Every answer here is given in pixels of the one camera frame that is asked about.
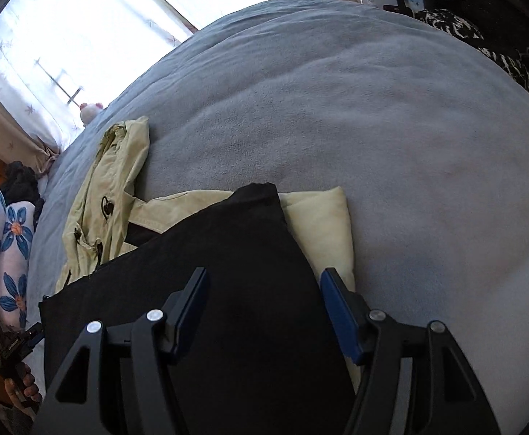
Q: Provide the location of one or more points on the thin metal rod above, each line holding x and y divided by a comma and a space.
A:
60, 81

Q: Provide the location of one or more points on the person's left forearm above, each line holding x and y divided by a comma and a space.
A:
20, 421

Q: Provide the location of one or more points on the grey-blue bed blanket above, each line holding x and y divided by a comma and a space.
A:
382, 145

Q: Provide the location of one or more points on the black and white patterned cloth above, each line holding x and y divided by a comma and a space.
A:
473, 36

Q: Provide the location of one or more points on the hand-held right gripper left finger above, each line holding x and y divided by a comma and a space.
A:
192, 308

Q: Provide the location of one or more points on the person's left hand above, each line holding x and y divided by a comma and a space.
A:
32, 389

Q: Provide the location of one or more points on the pale green and black jacket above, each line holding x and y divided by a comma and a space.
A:
246, 258

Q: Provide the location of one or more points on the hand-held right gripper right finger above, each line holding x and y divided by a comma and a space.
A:
339, 312

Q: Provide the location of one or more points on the dark clothes pile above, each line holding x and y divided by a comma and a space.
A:
22, 185

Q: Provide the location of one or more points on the sheer white patterned curtain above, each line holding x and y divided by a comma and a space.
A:
88, 31

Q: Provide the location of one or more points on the pink plush toy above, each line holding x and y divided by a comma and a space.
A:
90, 113

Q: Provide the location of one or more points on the blue floral rolled quilt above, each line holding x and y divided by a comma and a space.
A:
15, 244

